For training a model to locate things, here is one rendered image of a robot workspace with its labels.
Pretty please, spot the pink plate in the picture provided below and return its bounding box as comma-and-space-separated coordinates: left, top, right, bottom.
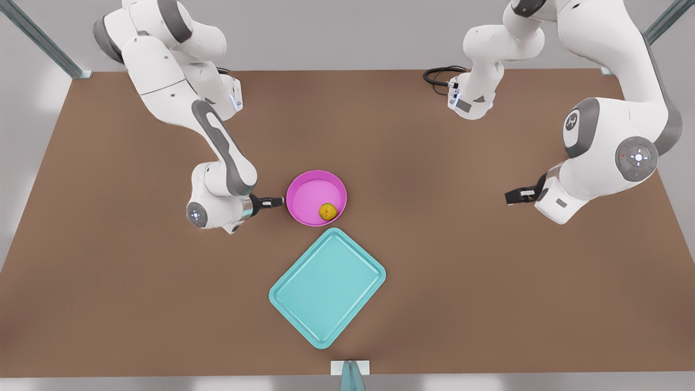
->
286, 170, 348, 227

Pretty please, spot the teal tray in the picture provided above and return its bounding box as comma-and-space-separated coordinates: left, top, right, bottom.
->
269, 228, 387, 349

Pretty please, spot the black cable loop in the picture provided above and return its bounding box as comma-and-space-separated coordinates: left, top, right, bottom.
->
423, 66, 469, 96

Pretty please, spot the silver frame post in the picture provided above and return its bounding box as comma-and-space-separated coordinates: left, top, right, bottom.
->
600, 0, 695, 76
0, 0, 93, 80
331, 360, 370, 391

